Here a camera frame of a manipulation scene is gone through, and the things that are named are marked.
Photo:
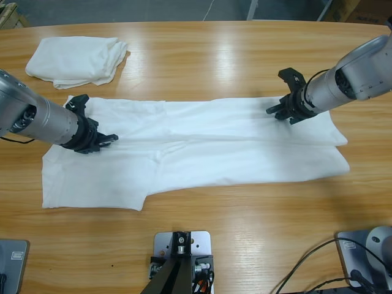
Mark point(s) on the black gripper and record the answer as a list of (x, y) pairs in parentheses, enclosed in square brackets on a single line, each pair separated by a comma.
[(84, 134), (298, 107)]

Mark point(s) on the white t-shirt with black print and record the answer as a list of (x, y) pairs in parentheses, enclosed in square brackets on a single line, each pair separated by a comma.
[(214, 153)]

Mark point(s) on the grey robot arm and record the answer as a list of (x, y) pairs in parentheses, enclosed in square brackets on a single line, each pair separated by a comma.
[(352, 79), (36, 116)]

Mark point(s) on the folded plain white t-shirt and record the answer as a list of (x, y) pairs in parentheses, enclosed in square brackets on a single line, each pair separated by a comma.
[(73, 61)]

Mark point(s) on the brown cardboard box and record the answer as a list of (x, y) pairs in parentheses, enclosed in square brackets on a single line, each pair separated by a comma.
[(361, 9)]

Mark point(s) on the wooden pallet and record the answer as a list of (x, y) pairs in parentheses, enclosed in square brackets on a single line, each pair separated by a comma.
[(12, 15)]

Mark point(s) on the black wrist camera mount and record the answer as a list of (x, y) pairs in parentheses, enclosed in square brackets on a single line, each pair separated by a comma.
[(292, 76), (78, 102)]

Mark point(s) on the white metal frame leg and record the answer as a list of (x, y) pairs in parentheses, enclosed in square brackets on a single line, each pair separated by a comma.
[(325, 9), (253, 9)]

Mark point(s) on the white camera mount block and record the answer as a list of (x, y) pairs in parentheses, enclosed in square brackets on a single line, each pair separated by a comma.
[(200, 242)]

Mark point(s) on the dark camera post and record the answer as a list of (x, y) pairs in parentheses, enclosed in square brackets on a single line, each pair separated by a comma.
[(171, 275)]

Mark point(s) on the grey base plate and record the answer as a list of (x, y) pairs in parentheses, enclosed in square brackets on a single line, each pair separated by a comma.
[(18, 266), (352, 254)]

